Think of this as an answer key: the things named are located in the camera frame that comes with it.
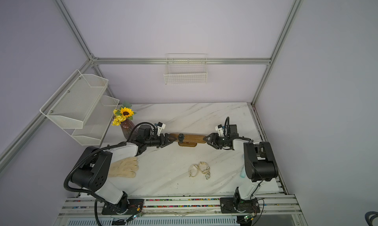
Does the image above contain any sunflower bouquet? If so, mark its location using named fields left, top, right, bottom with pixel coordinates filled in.
left=111, top=102, right=135, bottom=126

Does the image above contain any white wire wall basket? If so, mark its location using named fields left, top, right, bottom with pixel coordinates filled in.
left=164, top=53, right=208, bottom=85

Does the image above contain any light blue small object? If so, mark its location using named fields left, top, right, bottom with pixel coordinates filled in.
left=240, top=168, right=246, bottom=178

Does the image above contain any upper white mesh shelf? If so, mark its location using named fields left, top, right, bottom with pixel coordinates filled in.
left=40, top=70, right=108, bottom=129

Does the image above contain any beige bracelet with charms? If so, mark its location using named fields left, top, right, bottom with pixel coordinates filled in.
left=197, top=161, right=212, bottom=180

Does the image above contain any beige band watch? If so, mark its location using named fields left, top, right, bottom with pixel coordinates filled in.
left=188, top=164, right=199, bottom=178

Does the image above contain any beige work glove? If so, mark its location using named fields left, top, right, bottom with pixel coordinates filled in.
left=108, top=157, right=139, bottom=178

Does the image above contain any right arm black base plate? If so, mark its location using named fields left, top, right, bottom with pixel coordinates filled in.
left=220, top=197, right=260, bottom=214

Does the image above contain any white mesh shelf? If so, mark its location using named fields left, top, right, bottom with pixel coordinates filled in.
left=40, top=70, right=108, bottom=129
left=70, top=95, right=119, bottom=146

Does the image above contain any aluminium rail frame front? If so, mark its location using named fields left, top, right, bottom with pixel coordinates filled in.
left=54, top=195, right=307, bottom=226

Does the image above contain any wooden watch stand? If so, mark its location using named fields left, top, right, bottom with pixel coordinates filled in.
left=176, top=134, right=206, bottom=147

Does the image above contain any black cable loop corner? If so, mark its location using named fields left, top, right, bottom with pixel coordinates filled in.
left=364, top=211, right=378, bottom=226

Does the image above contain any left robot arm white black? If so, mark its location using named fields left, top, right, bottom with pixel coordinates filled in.
left=64, top=122, right=177, bottom=211

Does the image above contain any lower white mesh shelf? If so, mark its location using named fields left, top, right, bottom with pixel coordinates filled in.
left=70, top=95, right=119, bottom=146

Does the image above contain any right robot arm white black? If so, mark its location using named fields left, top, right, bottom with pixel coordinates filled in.
left=203, top=124, right=279, bottom=213

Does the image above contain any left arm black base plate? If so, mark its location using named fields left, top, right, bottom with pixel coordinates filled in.
left=101, top=198, right=145, bottom=215

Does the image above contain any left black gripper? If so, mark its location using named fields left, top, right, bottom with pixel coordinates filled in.
left=146, top=133, right=177, bottom=149

